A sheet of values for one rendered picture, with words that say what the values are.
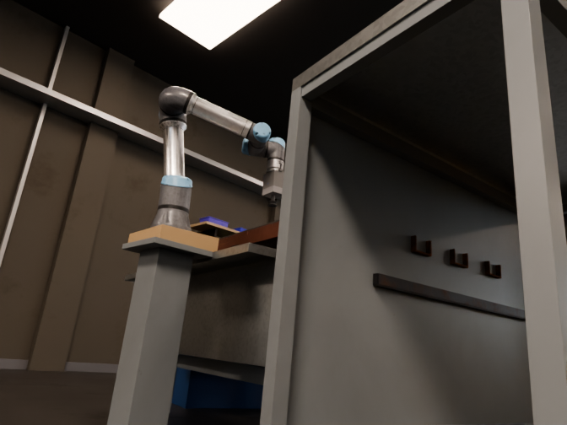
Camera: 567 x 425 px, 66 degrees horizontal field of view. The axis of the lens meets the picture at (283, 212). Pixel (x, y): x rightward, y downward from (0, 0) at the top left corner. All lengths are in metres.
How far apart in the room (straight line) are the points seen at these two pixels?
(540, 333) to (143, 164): 4.93
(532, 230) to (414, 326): 0.77
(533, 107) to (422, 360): 0.87
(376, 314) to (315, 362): 0.25
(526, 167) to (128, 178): 4.75
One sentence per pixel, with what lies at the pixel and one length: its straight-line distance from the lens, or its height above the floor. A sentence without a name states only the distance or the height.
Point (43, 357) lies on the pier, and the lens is 4.66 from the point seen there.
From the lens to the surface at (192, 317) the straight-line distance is 2.07.
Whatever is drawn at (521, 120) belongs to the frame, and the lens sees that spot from 0.71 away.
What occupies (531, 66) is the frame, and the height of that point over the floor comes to 0.77.
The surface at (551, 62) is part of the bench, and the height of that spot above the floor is 1.05.
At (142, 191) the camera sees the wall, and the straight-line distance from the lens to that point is 5.21.
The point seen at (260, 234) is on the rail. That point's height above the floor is 0.80.
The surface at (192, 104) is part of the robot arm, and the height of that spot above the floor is 1.27.
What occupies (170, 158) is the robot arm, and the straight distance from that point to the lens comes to 1.89.
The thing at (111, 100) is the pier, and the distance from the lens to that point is 5.27.
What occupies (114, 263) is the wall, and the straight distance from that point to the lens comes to 4.96.
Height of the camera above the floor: 0.35
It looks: 18 degrees up
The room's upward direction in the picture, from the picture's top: 5 degrees clockwise
